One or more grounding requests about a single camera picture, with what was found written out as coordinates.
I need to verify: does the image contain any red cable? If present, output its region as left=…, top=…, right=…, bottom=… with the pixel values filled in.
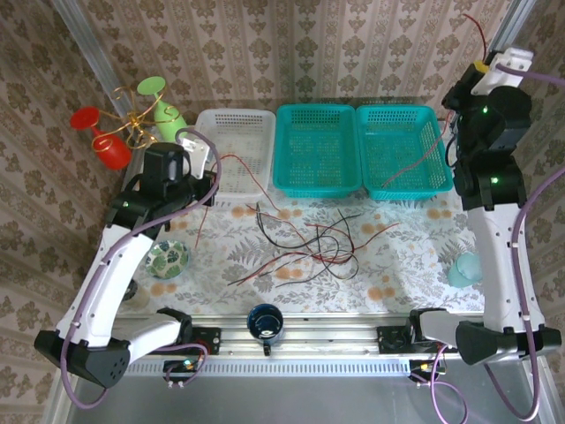
left=274, top=211, right=359, bottom=289
left=193, top=153, right=310, bottom=251
left=225, top=222, right=402, bottom=286
left=380, top=12, right=492, bottom=189

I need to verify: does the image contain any black cable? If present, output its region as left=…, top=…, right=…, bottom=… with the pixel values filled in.
left=304, top=214, right=363, bottom=248
left=254, top=201, right=341, bottom=266
left=316, top=236, right=360, bottom=281

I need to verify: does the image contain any white plastic basket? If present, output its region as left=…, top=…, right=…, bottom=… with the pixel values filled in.
left=193, top=108, right=277, bottom=202

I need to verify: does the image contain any red plastic goblet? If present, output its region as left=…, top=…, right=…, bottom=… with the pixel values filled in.
left=70, top=105, right=133, bottom=171

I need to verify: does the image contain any teal plastic basket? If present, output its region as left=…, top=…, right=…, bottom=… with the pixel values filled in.
left=272, top=103, right=364, bottom=199
left=355, top=104, right=455, bottom=201

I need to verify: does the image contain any green plastic goblet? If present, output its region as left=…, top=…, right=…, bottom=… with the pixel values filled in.
left=135, top=75, right=189, bottom=143

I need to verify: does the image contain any leaf pattern bowl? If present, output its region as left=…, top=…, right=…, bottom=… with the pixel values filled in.
left=147, top=239, right=191, bottom=280

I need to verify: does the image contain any dark blue mug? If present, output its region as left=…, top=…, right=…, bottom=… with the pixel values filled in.
left=245, top=303, right=286, bottom=357

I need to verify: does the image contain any light blue plastic cup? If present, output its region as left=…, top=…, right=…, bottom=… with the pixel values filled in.
left=447, top=251, right=483, bottom=288

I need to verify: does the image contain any small circuit board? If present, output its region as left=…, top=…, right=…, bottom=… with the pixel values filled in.
left=408, top=360, right=442, bottom=383
left=162, top=360, right=200, bottom=383

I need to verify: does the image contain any grey metal plate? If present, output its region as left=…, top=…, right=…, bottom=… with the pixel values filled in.
left=65, top=375, right=553, bottom=424

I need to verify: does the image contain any gold wire stand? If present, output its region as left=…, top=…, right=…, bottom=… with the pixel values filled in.
left=90, top=86, right=185, bottom=154

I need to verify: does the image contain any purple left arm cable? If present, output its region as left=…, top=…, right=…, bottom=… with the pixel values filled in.
left=61, top=127, right=222, bottom=410

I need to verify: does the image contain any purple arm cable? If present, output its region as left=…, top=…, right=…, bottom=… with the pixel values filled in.
left=430, top=61, right=565, bottom=424
left=61, top=127, right=222, bottom=410

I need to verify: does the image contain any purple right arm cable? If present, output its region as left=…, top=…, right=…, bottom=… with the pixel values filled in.
left=430, top=61, right=565, bottom=424

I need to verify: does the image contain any aluminium frame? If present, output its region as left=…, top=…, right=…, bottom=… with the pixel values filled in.
left=41, top=0, right=553, bottom=424

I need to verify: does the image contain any white slotted cable duct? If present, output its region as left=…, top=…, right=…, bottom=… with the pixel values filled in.
left=125, top=356, right=414, bottom=377

